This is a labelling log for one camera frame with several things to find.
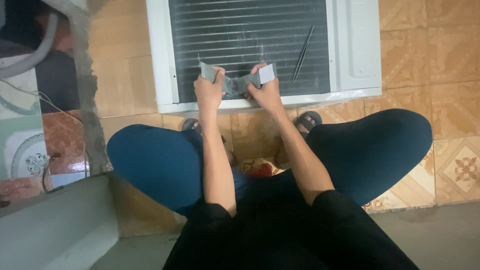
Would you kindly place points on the person's left hand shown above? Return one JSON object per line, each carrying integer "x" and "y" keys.
{"x": 208, "y": 92}

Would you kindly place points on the person's right hand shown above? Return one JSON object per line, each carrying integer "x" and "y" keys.
{"x": 268, "y": 93}

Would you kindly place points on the person's left fingers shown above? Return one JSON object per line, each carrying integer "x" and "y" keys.
{"x": 217, "y": 70}

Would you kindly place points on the person's right fingers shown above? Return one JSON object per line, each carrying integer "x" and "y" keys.
{"x": 258, "y": 68}

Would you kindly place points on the grey strip with white end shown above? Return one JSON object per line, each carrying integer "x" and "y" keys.
{"x": 234, "y": 84}

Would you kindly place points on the metal tweezers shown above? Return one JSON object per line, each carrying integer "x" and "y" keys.
{"x": 303, "y": 54}

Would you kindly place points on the black sandal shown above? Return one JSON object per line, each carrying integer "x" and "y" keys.
{"x": 309, "y": 119}
{"x": 190, "y": 124}

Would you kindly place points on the white air conditioner unit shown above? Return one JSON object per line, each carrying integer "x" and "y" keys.
{"x": 352, "y": 48}

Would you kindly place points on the person's blue trousers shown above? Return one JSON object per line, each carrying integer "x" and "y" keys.
{"x": 367, "y": 157}

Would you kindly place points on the person's black shirt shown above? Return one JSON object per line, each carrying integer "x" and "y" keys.
{"x": 285, "y": 236}

